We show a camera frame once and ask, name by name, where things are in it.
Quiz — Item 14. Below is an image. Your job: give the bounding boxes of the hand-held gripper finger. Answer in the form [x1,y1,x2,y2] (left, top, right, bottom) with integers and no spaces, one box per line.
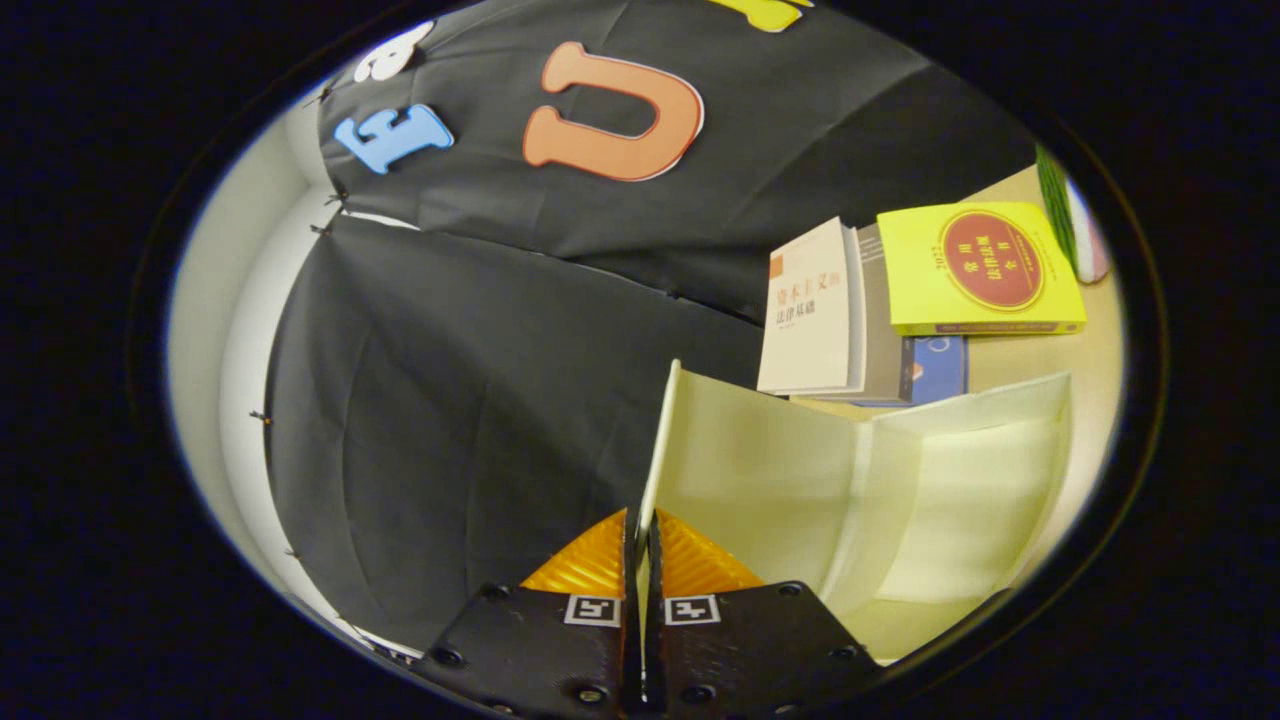
[645,508,886,720]
[415,508,641,720]

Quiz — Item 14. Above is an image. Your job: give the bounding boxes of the cream fabric storage box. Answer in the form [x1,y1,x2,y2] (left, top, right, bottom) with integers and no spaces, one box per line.
[635,360,1073,666]

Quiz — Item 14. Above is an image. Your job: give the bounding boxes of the beige cover book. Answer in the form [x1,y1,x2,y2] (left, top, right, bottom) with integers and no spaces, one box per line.
[757,217,866,396]

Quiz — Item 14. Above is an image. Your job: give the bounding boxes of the grey book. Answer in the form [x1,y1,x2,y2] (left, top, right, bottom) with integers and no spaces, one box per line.
[850,225,916,406]

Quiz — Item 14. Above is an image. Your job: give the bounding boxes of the blue book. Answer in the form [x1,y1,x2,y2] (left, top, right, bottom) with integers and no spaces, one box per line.
[900,335,969,406]

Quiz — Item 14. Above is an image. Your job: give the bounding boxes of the yellow book with red circle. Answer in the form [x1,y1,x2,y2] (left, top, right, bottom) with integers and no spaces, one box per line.
[877,202,1088,337]

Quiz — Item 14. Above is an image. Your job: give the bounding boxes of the watermelon slice plush toy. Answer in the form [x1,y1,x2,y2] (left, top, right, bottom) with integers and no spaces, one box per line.
[1035,145,1111,286]

